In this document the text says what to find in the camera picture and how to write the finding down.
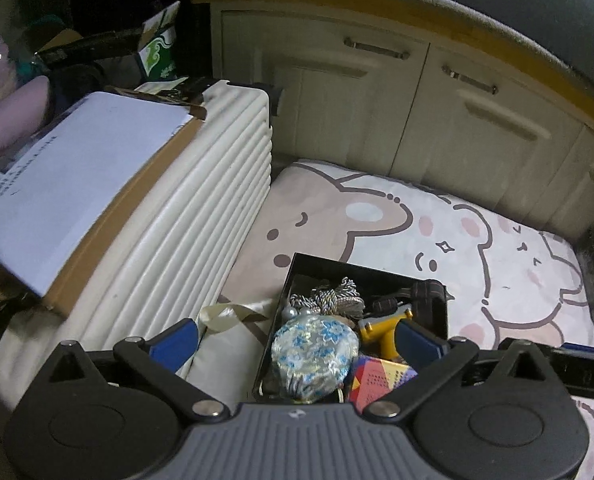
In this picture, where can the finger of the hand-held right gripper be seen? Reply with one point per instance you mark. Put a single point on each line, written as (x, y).
(589, 372)

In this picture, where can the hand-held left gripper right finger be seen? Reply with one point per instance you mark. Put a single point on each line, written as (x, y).
(418, 346)

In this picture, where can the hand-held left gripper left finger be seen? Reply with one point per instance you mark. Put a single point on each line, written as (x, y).
(177, 344)

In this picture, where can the yellow headlamp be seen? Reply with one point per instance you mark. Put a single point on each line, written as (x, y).
(382, 335)

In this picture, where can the small colourful printed box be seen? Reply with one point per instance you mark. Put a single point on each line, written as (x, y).
(377, 377)

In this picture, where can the blue floral fabric pouch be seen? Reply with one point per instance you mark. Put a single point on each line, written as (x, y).
(314, 350)

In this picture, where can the black cardboard box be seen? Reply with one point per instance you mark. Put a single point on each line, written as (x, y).
(327, 267)

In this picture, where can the cream ribbon bag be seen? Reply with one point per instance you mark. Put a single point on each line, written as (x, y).
(232, 340)

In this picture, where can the bear printed blanket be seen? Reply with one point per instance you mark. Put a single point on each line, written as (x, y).
(477, 260)

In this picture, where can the white ribbed suitcase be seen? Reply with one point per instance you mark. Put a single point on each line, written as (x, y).
(187, 240)

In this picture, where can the brown cardboard carton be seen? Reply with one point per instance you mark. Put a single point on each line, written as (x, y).
(107, 240)

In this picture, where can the white paper sheet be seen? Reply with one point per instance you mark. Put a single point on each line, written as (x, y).
(77, 170)

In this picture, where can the cream cabinet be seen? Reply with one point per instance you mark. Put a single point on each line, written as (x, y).
(377, 110)

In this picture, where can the pink cloth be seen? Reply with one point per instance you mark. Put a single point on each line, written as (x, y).
(7, 105)

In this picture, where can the green and white carton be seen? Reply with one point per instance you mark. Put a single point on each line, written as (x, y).
(159, 45)

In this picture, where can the black flat carton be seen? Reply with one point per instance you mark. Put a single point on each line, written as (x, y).
(92, 47)

